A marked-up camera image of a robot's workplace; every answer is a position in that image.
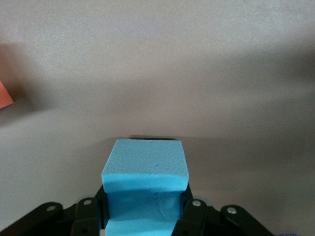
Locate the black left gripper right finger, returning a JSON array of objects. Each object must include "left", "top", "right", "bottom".
[{"left": 172, "top": 184, "right": 276, "bottom": 236}]

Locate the orange foam cube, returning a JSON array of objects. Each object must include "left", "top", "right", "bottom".
[{"left": 0, "top": 80, "right": 14, "bottom": 110}]

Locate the blue foam cube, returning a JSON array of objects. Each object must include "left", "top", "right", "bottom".
[{"left": 100, "top": 139, "right": 190, "bottom": 236}]

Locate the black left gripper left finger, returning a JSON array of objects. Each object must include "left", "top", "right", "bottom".
[{"left": 0, "top": 185, "right": 109, "bottom": 236}]

